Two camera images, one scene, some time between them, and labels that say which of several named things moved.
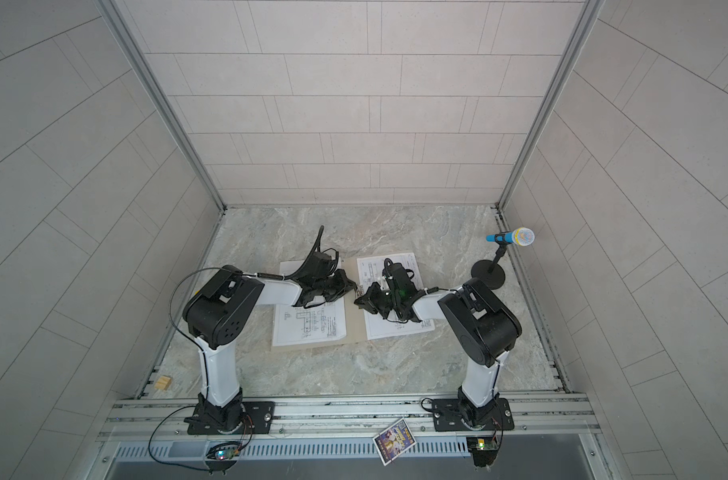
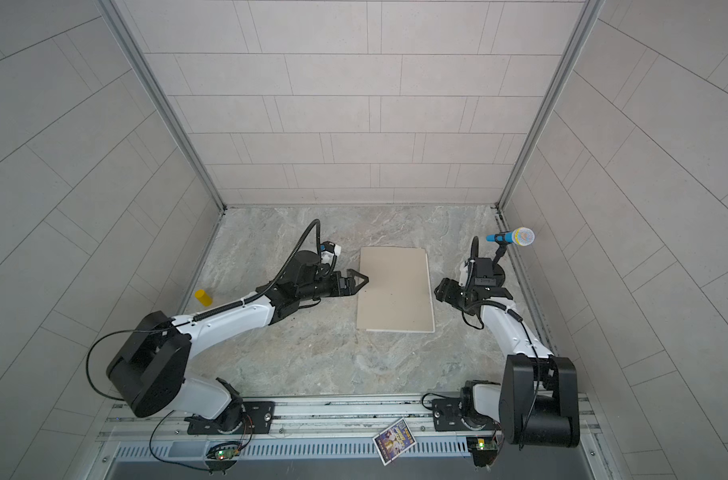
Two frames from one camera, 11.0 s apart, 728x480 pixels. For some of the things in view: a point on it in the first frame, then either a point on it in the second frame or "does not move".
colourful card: x=394 y=441 does not move
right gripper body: x=384 y=302 → x=457 y=294
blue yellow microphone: x=522 y=236 does not move
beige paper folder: x=355 y=324 → x=397 y=296
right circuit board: x=484 y=449 does not move
